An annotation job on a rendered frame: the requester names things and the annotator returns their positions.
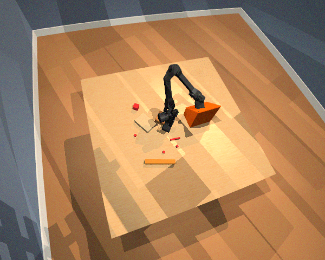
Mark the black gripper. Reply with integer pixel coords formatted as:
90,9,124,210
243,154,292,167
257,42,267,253
162,118,175,132

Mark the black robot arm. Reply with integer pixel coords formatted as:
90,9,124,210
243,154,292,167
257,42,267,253
158,64,205,123

